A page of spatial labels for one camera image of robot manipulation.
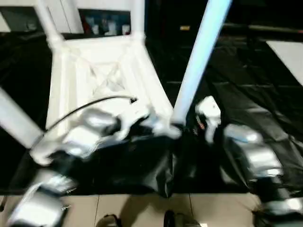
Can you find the white plastic table top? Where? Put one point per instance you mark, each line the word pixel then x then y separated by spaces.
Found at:
pixel 94 66

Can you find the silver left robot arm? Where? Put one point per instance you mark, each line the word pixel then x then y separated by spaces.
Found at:
pixel 78 139

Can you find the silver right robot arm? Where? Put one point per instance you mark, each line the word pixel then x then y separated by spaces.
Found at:
pixel 255 151

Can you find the black work mat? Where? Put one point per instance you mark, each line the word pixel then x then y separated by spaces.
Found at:
pixel 236 94

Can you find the dark right robot foot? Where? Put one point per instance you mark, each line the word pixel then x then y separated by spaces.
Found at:
pixel 181 220

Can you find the dark robot foot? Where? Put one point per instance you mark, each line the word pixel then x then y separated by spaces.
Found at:
pixel 181 220
pixel 107 221

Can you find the dark left robot foot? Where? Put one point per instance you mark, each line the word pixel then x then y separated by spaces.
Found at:
pixel 107 221

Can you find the yellowish label tag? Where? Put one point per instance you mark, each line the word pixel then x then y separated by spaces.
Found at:
pixel 184 28

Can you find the white mug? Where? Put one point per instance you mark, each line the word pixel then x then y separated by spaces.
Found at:
pixel 125 29
pixel 95 28

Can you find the white blue patterned container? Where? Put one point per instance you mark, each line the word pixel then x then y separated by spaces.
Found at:
pixel 111 28

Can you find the white flat board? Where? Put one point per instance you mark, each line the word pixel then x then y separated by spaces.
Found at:
pixel 288 59

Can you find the dark metal bar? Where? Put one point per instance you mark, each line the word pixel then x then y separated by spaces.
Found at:
pixel 262 28

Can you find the white glass door cabinet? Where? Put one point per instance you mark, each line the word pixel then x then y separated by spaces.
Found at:
pixel 71 14

